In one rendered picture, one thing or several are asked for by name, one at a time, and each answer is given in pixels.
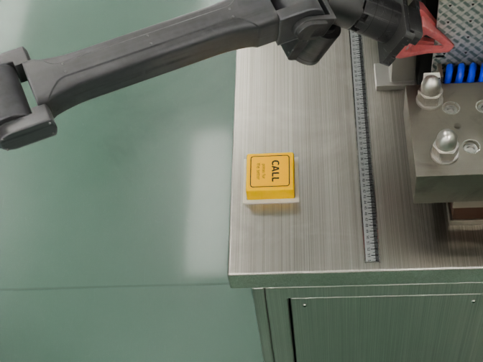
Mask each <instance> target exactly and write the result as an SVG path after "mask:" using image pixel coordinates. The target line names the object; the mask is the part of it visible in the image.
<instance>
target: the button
mask: <svg viewBox="0 0 483 362"><path fill-rule="evenodd" d="M246 194H247V200H265V199H286V198H294V197H295V162H294V154H293V153H292V152H285V153H266V154H248V155H247V177H246Z"/></svg>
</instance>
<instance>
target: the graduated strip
mask: <svg viewBox="0 0 483 362"><path fill-rule="evenodd" d="M349 44H350V55H351V76H352V87H353V97H354V118H355V129H356V150H357V160H358V171H359V192H360V203H361V214H362V234H363V245H364V263H381V260H380V243H379V234H378V225H377V207H376V198H375V188H374V171H373V162H372V145H371V136H370V127H369V109H368V100H367V83H366V73H365V64H364V47H363V38H362V35H360V34H357V33H355V32H352V31H349Z"/></svg>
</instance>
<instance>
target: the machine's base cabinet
mask: <svg viewBox="0 0 483 362"><path fill-rule="evenodd" d="M252 293H253V298H254V306H255V310H256V316H257V324H258V328H259V336H260V341H261V346H262V355H263V359H264V362H483V282H460V283H432V284H376V285H348V286H319V287H265V288H252Z"/></svg>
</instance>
